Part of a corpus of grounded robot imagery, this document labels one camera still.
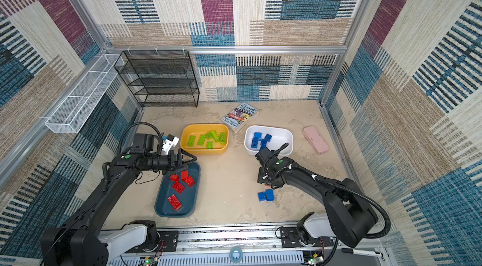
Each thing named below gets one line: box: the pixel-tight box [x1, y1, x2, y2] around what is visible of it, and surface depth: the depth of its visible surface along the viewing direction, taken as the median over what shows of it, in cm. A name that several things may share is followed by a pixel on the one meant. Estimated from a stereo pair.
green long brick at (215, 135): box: [210, 129, 220, 143], surface depth 104 cm
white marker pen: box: [341, 247, 383, 258], surface depth 71 cm
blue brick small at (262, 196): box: [257, 191, 267, 203], surface depth 85 cm
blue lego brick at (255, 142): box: [251, 137, 259, 149], surface depth 102 cm
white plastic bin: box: [244, 125, 294, 157], surface depth 103 cm
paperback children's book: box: [221, 102, 260, 133], surface depth 114 cm
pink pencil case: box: [302, 125, 330, 155], surface depth 102 cm
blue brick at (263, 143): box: [260, 138, 268, 150], surface depth 101 cm
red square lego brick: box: [184, 175, 196, 188], surface depth 88 cm
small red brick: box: [169, 173, 180, 182], surface depth 90 cm
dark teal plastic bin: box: [154, 161, 201, 218], surface depth 86 cm
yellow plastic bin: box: [180, 123, 230, 155], surface depth 104 cm
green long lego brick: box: [197, 134, 207, 146], surface depth 104 cm
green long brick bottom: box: [219, 131, 227, 146], surface depth 104 cm
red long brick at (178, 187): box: [171, 180, 186, 194], surface depth 89 cm
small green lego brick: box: [187, 135, 196, 147], surface depth 104 cm
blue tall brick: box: [265, 188, 275, 202], surface depth 84 cm
